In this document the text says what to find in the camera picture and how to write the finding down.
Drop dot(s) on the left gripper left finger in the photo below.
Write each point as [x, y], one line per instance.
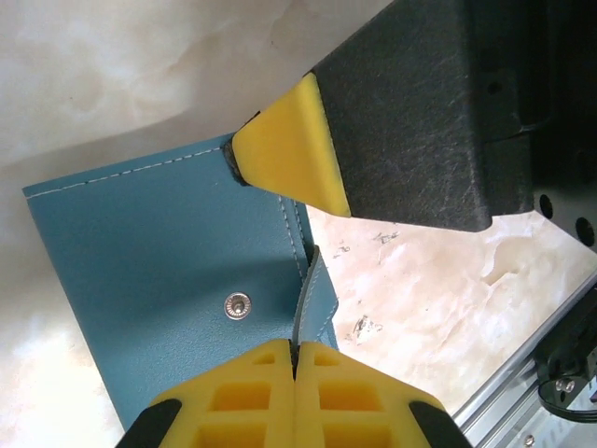
[242, 373]

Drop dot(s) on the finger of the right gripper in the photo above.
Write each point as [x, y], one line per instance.
[410, 130]

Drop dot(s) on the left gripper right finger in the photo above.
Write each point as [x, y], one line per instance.
[354, 378]

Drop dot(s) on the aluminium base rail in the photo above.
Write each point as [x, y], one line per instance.
[503, 410]

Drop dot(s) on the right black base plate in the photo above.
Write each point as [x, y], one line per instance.
[564, 368]

